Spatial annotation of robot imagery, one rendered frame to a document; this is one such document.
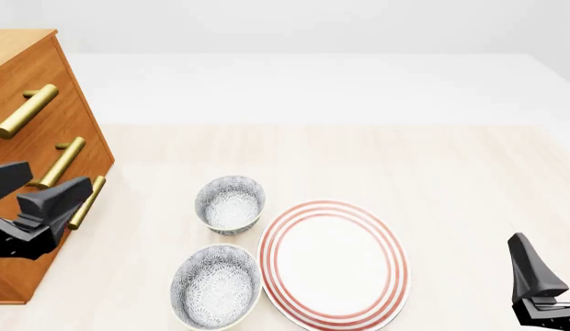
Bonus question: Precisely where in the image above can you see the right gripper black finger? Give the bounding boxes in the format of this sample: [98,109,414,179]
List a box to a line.
[507,232,570,301]

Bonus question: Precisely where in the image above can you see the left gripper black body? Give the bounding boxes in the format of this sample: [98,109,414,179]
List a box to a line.
[0,211,68,262]

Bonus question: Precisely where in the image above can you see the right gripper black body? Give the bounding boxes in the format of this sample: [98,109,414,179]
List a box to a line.
[510,292,570,327]

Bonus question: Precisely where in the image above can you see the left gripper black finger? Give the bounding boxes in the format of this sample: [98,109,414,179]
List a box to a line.
[16,176,95,245]
[0,160,35,207]

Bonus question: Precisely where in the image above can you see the grey patterned bowl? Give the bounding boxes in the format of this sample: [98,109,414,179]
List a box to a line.
[169,243,264,331]
[194,174,268,237]

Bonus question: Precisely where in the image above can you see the wooden cabinet drawer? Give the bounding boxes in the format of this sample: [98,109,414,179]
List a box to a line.
[0,130,116,305]
[0,33,81,166]
[0,86,101,217]

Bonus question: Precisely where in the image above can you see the wooden cabinet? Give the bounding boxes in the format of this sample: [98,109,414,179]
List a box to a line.
[0,29,116,306]

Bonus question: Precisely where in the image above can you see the white plate with red rings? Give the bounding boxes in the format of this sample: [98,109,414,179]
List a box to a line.
[256,199,412,331]

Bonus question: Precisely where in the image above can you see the brass drawer handle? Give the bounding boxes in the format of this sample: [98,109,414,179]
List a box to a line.
[27,135,87,190]
[0,83,60,141]
[66,175,108,232]

